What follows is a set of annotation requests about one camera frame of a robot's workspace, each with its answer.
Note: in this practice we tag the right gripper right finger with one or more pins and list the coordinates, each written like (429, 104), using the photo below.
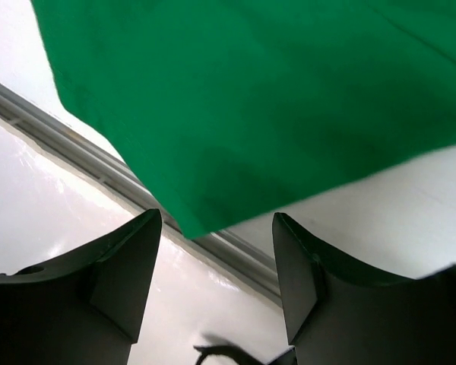
(340, 310)

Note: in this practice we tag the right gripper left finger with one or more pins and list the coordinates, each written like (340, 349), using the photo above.
(85, 306)

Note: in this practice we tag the green t shirt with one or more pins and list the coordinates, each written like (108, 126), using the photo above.
(226, 110)

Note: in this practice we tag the aluminium table rail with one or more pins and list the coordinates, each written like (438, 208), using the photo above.
(245, 262)

